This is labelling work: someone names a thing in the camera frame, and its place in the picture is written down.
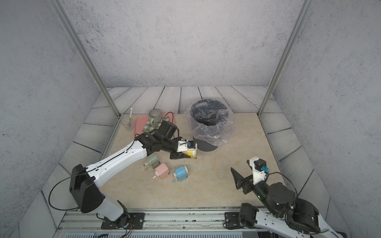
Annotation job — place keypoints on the ribbed grey cup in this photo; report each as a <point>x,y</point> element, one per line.
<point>155,116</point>

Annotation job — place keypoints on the blue pencil sharpener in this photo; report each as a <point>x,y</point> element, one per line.
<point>180,174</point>

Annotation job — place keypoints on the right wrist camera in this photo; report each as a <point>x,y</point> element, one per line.
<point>260,170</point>

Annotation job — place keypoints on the pink pencil sharpener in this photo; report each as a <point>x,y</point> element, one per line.
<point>162,171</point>

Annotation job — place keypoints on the green white pencil sharpener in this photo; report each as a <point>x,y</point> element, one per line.
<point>151,162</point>

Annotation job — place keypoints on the clear glass with stick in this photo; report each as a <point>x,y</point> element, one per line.
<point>128,121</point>

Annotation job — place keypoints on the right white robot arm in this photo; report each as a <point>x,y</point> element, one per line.
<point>287,215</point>

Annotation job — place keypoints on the pink plastic tray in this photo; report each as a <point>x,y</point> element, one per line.
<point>142,120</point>

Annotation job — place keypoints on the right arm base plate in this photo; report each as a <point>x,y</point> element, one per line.
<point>233,221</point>

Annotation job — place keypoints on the metal frame post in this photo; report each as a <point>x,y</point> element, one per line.
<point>306,6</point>
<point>69,29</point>

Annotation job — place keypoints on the aluminium mounting rail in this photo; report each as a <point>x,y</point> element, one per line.
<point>159,223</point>

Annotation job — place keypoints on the left metal frame post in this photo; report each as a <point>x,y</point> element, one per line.
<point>69,29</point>

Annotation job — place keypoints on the clear plastic bin liner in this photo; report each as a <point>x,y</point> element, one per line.
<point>221,128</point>

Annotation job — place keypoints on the green checkered cloth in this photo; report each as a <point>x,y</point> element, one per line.
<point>150,125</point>

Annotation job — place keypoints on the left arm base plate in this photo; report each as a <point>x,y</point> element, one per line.
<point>137,220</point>

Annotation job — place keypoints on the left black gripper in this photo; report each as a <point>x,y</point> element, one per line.
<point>178,155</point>

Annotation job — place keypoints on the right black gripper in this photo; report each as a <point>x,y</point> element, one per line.
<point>249,181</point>

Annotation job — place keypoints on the right metal frame post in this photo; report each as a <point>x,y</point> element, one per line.
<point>306,6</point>

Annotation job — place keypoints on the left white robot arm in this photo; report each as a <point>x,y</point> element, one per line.
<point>85,182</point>

